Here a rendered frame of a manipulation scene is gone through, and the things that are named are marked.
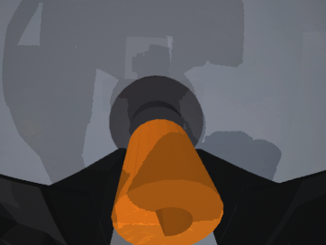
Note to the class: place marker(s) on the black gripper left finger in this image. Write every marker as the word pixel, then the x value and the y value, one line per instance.
pixel 75 211

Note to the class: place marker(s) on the orange knob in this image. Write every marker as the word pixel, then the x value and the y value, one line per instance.
pixel 165 196

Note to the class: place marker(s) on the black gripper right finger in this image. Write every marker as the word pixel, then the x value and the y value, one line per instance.
pixel 256 209

